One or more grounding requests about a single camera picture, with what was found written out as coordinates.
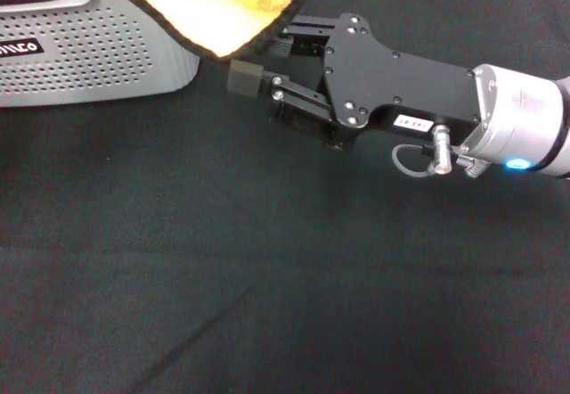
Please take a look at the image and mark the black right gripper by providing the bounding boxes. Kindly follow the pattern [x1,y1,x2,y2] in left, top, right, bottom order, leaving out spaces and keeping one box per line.
[269,12,481,152]

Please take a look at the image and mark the grey yellow towel black trim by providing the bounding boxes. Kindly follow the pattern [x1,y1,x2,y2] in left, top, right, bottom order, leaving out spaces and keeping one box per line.
[95,0,322,60]

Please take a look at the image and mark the grey perforated storage box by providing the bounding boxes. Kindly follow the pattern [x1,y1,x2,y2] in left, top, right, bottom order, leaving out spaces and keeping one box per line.
[0,0,200,109]

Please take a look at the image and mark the black tablecloth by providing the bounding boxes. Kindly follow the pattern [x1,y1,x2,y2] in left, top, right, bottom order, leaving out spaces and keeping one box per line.
[0,0,570,394]

